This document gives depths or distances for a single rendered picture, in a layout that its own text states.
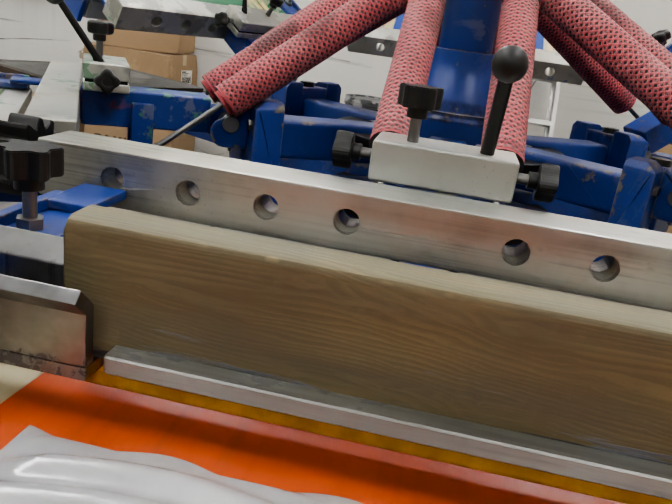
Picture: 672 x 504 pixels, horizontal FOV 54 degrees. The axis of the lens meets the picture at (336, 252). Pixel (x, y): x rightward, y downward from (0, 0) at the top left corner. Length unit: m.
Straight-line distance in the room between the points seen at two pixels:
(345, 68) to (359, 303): 4.20
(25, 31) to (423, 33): 4.64
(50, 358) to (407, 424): 0.18
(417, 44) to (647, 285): 0.44
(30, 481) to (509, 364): 0.22
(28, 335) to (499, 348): 0.23
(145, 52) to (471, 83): 3.45
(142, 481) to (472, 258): 0.32
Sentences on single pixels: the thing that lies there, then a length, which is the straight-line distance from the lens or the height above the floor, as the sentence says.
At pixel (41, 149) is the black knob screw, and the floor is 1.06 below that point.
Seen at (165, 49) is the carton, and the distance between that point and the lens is 4.40.
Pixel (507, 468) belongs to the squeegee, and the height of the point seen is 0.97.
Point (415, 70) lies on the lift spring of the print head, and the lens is 0.82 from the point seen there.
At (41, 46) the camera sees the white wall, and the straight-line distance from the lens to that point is 5.31.
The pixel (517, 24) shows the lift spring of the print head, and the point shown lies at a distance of 0.91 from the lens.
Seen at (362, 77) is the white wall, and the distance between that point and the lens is 4.48.
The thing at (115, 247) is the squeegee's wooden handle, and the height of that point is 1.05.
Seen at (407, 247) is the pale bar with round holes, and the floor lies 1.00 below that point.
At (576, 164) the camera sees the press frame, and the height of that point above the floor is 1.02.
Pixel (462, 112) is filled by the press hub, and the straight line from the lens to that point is 1.06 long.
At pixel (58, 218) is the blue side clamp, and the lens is 0.54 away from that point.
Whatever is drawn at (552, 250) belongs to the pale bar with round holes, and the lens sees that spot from 0.54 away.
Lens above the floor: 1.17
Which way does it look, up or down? 19 degrees down
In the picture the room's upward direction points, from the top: 8 degrees clockwise
